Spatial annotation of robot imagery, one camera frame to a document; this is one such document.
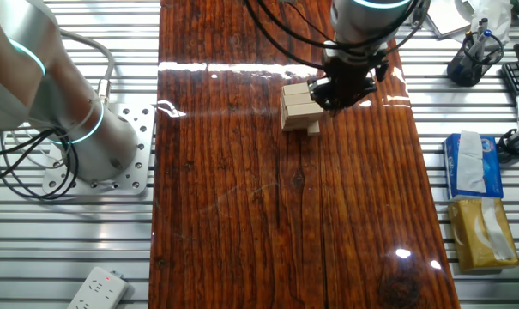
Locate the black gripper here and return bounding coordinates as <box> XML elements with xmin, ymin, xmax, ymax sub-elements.
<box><xmin>308</xmin><ymin>53</ymin><xmax>378</xmax><ymax>118</ymax></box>

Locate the black mesh pen holder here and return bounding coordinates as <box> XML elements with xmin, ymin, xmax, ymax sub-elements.
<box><xmin>446</xmin><ymin>33</ymin><xmax>506</xmax><ymax>88</ymax></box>

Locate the white notepad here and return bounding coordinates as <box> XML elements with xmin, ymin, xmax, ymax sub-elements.
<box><xmin>422</xmin><ymin>0</ymin><xmax>474</xmax><ymax>39</ymax></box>

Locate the brown wooden board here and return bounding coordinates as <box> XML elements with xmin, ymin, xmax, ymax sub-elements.
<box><xmin>148</xmin><ymin>0</ymin><xmax>462</xmax><ymax>309</ymax></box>

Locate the marker with blue cap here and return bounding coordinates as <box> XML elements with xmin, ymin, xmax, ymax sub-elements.
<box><xmin>472</xmin><ymin>28</ymin><xmax>494</xmax><ymax>61</ymax></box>

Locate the blue tissue pack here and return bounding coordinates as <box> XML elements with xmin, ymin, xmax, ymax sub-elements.
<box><xmin>441</xmin><ymin>130</ymin><xmax>505</xmax><ymax>203</ymax></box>

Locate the white plastic bag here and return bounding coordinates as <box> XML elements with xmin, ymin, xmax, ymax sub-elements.
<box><xmin>454</xmin><ymin>0</ymin><xmax>514</xmax><ymax>46</ymax></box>

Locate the gold tissue pack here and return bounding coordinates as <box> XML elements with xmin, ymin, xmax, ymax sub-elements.
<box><xmin>447</xmin><ymin>197</ymin><xmax>519</xmax><ymax>274</ymax></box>

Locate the silver robot mounting plate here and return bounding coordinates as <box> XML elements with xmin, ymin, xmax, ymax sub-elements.
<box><xmin>41</xmin><ymin>102</ymin><xmax>157</xmax><ymax>198</ymax></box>

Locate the white power strip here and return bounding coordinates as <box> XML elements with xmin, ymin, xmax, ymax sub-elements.
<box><xmin>65</xmin><ymin>266</ymin><xmax>130</xmax><ymax>309</ymax></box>

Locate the long gripper cable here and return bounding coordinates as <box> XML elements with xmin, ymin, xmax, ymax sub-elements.
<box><xmin>243</xmin><ymin>0</ymin><xmax>329</xmax><ymax>72</ymax></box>
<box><xmin>256</xmin><ymin>0</ymin><xmax>431</xmax><ymax>55</ymax></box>

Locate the black cable clump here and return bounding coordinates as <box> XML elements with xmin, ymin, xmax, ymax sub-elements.
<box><xmin>496</xmin><ymin>128</ymin><xmax>519</xmax><ymax>165</ymax></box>

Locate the thick grey base cable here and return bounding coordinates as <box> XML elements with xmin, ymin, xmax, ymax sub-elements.
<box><xmin>57</xmin><ymin>27</ymin><xmax>117</xmax><ymax>108</ymax></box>

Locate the black base cable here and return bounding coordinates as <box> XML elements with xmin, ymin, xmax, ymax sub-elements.
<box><xmin>0</xmin><ymin>128</ymin><xmax>81</xmax><ymax>202</ymax></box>
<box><xmin>0</xmin><ymin>127</ymin><xmax>69</xmax><ymax>186</ymax></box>

